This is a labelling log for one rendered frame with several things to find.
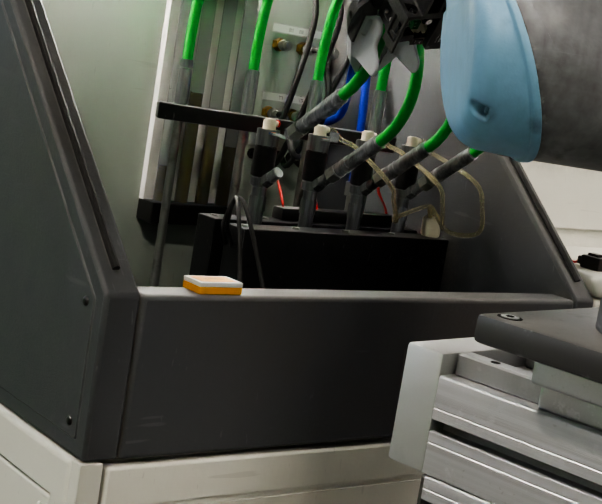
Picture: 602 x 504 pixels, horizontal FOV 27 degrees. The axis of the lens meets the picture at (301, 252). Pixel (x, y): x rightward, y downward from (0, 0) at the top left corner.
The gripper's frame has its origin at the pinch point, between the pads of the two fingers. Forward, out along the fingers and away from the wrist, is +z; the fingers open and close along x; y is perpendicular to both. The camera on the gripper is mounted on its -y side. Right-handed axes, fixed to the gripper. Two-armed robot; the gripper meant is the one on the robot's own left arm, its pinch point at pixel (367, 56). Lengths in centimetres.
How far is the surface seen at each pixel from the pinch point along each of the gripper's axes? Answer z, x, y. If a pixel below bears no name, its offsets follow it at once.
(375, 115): 26.4, 15.8, -11.8
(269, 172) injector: 18.8, -6.9, 0.8
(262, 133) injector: 16.6, -6.9, -3.4
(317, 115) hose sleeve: 8.3, -3.9, 1.0
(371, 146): 11.9, 3.4, 3.6
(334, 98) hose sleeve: 4.9, -3.1, 1.5
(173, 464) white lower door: 15.0, -31.0, 36.0
